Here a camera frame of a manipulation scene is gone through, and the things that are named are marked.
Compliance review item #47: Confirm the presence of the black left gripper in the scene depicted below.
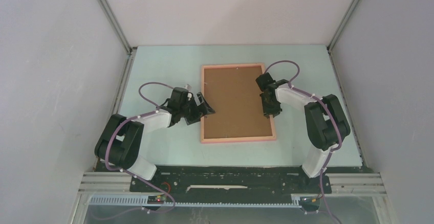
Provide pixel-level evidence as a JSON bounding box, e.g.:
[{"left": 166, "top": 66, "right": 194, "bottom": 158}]
[{"left": 179, "top": 93, "right": 215, "bottom": 125}]

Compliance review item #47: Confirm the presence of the pink wooden picture frame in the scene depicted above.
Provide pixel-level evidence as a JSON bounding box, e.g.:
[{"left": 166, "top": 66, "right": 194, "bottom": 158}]
[{"left": 200, "top": 63, "right": 277, "bottom": 145}]

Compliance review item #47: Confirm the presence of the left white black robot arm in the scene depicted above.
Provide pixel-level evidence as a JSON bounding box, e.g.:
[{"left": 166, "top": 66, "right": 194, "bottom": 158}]
[{"left": 94, "top": 87, "right": 215, "bottom": 192}]

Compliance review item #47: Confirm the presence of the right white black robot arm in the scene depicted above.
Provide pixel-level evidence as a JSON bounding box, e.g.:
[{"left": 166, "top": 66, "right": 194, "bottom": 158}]
[{"left": 255, "top": 73, "right": 351, "bottom": 192}]

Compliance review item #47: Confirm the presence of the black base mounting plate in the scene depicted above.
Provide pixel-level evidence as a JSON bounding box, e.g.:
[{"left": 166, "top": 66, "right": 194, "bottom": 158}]
[{"left": 150, "top": 166, "right": 332, "bottom": 204}]

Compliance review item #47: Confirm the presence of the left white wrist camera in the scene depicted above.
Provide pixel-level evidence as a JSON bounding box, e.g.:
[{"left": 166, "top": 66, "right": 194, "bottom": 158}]
[{"left": 184, "top": 84, "right": 192, "bottom": 92}]

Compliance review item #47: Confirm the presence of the white slotted cable duct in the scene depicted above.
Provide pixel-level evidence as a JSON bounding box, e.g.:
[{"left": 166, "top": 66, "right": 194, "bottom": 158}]
[{"left": 89, "top": 195, "right": 301, "bottom": 208}]

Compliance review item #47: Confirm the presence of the aluminium rail front beam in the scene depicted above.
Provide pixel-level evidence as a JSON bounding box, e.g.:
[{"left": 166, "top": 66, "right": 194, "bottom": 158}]
[{"left": 78, "top": 171, "right": 387, "bottom": 197}]

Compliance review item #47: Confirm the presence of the left aluminium corner post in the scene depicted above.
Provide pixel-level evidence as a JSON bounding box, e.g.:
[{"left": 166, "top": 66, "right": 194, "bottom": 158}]
[{"left": 97, "top": 0, "right": 133, "bottom": 55}]

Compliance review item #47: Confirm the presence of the aluminium corner post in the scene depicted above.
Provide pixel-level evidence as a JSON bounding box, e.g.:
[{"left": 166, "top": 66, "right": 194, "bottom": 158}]
[
  {"left": 327, "top": 0, "right": 361, "bottom": 54},
  {"left": 97, "top": 0, "right": 133, "bottom": 55}
]

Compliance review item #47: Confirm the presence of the right aluminium corner post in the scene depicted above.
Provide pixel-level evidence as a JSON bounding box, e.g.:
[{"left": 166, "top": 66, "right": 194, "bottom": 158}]
[{"left": 327, "top": 0, "right": 361, "bottom": 54}]

